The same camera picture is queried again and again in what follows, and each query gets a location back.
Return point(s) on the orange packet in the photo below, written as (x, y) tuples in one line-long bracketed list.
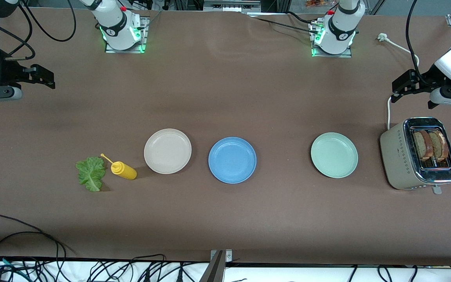
[(317, 3)]

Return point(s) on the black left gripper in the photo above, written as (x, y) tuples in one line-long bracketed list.
[(424, 79)]

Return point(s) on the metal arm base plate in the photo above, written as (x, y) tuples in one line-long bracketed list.
[(144, 39), (347, 55)]

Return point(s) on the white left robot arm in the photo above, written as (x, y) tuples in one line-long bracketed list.
[(341, 27)]

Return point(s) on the blue round plate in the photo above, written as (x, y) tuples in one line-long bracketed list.
[(232, 160)]

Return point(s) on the yellow squeeze bottle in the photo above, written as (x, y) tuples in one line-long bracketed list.
[(123, 170)]

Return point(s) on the grey metal box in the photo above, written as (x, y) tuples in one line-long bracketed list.
[(231, 5)]

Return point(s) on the metal table edge bracket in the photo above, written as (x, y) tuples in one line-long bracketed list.
[(213, 270)]

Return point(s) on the beige chrome toaster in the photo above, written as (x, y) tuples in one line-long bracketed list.
[(399, 160)]

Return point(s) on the beige round plate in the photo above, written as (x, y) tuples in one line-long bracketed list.
[(167, 151)]

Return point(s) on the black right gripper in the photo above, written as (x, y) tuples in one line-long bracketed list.
[(3, 73)]

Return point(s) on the green lettuce leaf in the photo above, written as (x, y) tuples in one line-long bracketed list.
[(91, 172)]

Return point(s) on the mint green round plate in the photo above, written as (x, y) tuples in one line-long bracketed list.
[(334, 155)]

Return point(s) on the toasted brown bread slice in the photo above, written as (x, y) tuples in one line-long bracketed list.
[(421, 145), (441, 145)]

